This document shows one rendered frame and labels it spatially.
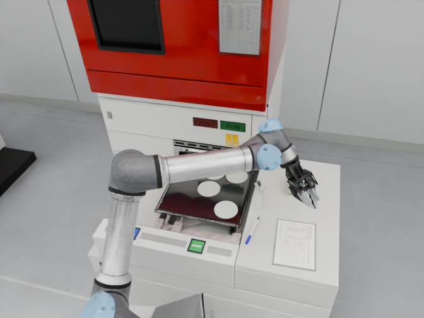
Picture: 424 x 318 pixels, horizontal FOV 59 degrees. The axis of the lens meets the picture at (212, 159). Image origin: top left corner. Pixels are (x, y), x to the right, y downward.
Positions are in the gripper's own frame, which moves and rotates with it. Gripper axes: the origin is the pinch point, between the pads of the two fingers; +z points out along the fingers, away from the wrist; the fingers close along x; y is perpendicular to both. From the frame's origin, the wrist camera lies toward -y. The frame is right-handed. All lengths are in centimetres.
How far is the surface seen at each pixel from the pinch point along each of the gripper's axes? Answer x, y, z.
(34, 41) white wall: -92, -264, -166
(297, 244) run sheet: -12.2, 0.7, 9.1
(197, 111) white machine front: -14, -47, -46
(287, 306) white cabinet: -27.3, 1.2, 27.5
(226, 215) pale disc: -27.9, -24.4, -5.4
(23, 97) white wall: -144, -311, -138
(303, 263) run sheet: -14.6, 7.5, 12.5
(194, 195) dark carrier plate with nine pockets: -35, -37, -17
